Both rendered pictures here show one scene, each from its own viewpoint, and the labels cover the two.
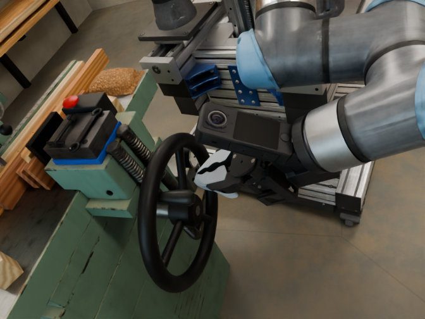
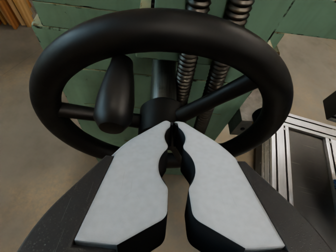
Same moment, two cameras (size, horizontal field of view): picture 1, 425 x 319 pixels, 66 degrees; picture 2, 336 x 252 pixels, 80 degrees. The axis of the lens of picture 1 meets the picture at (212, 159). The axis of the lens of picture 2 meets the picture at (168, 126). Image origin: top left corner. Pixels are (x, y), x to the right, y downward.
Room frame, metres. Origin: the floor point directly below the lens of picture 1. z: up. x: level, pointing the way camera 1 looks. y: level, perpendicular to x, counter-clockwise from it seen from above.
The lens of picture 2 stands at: (0.30, -0.01, 1.03)
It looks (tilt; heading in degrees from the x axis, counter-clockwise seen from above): 59 degrees down; 46
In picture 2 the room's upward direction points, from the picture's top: 15 degrees clockwise
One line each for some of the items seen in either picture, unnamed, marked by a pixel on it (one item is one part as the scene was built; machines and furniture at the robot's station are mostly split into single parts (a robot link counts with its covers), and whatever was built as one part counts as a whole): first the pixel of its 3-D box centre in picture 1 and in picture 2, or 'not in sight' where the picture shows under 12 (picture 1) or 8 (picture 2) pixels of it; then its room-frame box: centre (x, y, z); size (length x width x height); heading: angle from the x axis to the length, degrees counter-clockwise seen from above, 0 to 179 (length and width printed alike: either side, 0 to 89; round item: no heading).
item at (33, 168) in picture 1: (66, 137); not in sight; (0.59, 0.25, 0.93); 0.22 x 0.01 x 0.06; 148
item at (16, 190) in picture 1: (35, 153); not in sight; (0.60, 0.33, 0.92); 0.25 x 0.02 x 0.05; 148
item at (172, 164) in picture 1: (177, 173); (246, 111); (0.71, 0.12, 0.58); 0.12 x 0.08 x 0.08; 58
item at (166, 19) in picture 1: (171, 5); not in sight; (1.19, -0.09, 0.87); 0.15 x 0.15 x 0.10
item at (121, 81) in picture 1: (111, 78); not in sight; (0.77, 0.14, 0.92); 0.14 x 0.09 x 0.04; 58
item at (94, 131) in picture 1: (84, 125); not in sight; (0.51, 0.18, 0.99); 0.13 x 0.11 x 0.06; 148
